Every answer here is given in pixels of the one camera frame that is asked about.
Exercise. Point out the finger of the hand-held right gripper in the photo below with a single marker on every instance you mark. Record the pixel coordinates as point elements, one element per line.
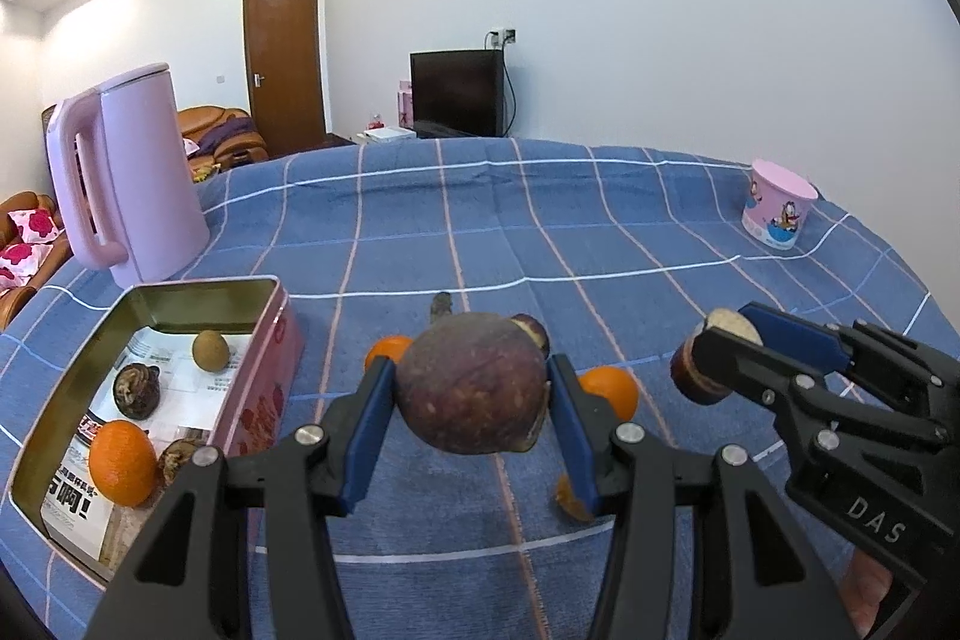
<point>795,336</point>
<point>750,362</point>

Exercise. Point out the long brown leather sofa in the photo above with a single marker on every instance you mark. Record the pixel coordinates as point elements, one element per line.
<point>22,302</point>

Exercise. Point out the purple cloth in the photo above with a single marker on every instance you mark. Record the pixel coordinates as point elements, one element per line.
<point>236,130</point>

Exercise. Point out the black flat television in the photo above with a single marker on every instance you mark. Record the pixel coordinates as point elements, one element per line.
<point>454,93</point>

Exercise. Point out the brown wooden door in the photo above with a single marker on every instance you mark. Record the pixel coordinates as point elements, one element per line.
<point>285,70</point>

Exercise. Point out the orange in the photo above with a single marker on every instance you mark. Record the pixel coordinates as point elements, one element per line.
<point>615,389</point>
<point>386,351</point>
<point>120,464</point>

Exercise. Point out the pink floral pillow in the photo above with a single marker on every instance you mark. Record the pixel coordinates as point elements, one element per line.
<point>22,261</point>
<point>34,224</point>

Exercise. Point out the pink metal tin box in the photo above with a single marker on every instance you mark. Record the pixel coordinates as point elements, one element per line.
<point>262,385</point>

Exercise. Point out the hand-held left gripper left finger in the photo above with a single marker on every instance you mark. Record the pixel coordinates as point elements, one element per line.
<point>367,437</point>

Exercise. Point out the white flat device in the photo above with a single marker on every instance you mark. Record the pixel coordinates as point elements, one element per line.
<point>386,135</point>

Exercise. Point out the blue checked tablecloth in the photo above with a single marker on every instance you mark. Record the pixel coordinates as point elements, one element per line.
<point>487,220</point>

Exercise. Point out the brown mangosteen half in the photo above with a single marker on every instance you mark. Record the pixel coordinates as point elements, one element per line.
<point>135,392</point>
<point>176,460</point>

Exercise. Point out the pink electric kettle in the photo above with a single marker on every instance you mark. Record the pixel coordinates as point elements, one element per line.
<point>142,183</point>

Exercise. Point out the person's right hand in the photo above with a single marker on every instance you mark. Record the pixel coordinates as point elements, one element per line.
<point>874,599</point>

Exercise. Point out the wall power socket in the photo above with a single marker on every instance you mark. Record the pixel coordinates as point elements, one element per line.
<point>501,36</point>

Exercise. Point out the whole purple mangosteen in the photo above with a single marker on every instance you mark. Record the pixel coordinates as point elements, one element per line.
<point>472,377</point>

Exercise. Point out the printed paper leaflet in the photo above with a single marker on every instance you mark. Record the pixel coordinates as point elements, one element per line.
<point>180,385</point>

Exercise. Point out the pink cartoon cup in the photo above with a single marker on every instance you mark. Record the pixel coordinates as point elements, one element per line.
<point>776,205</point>

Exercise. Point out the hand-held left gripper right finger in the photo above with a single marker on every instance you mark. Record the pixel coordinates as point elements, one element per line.
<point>574,445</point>

